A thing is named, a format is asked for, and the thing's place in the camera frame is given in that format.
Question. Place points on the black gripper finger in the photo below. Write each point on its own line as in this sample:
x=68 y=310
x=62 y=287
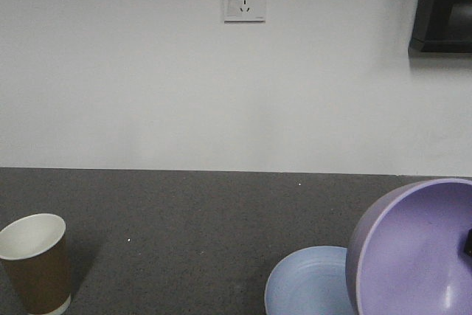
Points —
x=467 y=249

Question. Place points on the purple plastic bowl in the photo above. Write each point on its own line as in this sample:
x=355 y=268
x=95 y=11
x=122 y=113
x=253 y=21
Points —
x=407 y=252

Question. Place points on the brown paper cup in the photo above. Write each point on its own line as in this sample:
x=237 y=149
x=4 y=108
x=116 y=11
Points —
x=35 y=258

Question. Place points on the light blue plate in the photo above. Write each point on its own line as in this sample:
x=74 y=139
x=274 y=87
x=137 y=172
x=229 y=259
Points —
x=309 y=281

